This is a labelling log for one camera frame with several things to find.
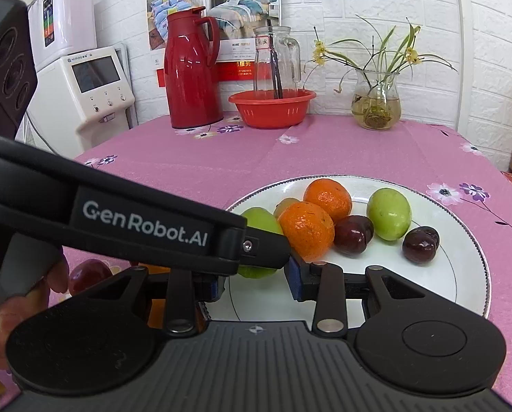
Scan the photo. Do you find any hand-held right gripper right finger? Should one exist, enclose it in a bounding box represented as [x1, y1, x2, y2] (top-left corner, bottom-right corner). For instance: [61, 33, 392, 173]
[284, 252, 438, 336]

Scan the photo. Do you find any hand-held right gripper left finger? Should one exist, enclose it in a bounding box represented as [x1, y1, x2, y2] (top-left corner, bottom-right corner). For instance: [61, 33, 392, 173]
[67, 265, 227, 336]

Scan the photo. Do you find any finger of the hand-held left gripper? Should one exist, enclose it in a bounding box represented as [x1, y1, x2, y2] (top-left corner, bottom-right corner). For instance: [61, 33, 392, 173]
[237, 227, 292, 276]

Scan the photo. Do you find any small green apple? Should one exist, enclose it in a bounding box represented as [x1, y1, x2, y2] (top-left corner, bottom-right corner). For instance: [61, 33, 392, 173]
[237, 207, 285, 279]

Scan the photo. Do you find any bumpy tangerine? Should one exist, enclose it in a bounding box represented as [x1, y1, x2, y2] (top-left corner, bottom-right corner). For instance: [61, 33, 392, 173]
[278, 202, 335, 262]
[303, 179, 352, 224]

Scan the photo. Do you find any small kiwi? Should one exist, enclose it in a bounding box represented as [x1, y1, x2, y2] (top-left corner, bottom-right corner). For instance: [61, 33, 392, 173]
[274, 197, 302, 219]

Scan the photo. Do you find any dark red plum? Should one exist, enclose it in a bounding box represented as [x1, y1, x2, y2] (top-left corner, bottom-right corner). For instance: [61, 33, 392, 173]
[334, 215, 375, 256]
[402, 226, 441, 264]

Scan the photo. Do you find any large oval green apple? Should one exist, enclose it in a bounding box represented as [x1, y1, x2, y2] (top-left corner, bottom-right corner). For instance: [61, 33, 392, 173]
[366, 187, 412, 241]

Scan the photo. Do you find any white plate with dark rim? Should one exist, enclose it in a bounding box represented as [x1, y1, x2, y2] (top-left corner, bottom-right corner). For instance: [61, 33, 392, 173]
[204, 174, 491, 323]

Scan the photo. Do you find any person's left hand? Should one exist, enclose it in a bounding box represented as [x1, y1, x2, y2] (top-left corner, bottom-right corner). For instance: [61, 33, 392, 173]
[0, 260, 70, 370]

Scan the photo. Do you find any large orange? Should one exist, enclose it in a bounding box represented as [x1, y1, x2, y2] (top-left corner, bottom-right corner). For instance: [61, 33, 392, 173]
[138, 264, 171, 330]

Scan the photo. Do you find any pink floral tablecloth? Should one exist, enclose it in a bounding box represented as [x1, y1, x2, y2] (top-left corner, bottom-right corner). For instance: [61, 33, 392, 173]
[0, 114, 512, 401]

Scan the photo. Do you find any red plum left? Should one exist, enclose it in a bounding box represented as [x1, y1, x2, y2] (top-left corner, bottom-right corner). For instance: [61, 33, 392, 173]
[68, 259, 113, 297]

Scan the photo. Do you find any white water dispenser with screen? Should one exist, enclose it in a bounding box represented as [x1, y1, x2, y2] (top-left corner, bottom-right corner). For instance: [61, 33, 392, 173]
[15, 45, 137, 154]

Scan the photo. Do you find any red plastic basket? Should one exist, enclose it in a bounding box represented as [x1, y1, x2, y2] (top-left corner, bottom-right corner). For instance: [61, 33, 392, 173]
[229, 89, 317, 129]

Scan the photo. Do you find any red thermos jug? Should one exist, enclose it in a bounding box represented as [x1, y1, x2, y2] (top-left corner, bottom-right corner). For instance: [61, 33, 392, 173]
[164, 6, 225, 130]

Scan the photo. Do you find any glass vase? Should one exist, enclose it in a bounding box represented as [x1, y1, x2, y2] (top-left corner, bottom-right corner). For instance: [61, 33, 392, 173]
[351, 69, 402, 130]

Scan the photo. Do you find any dark stirring stick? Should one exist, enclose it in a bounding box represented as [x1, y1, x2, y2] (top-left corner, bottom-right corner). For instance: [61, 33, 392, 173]
[268, 21, 283, 99]

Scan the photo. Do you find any glass pitcher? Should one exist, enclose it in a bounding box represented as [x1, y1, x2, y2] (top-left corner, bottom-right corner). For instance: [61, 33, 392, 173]
[253, 26, 302, 96]

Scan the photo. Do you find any green yellow flowering plant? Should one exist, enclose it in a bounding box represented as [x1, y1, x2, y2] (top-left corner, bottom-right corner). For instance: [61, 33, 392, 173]
[303, 15, 458, 95]

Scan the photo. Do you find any white wall water purifier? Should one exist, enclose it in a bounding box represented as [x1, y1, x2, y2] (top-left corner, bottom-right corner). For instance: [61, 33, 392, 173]
[27, 0, 98, 71]

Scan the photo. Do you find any wall poster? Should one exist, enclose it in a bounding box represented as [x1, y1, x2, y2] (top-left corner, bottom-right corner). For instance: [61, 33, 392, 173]
[145, 0, 281, 83]

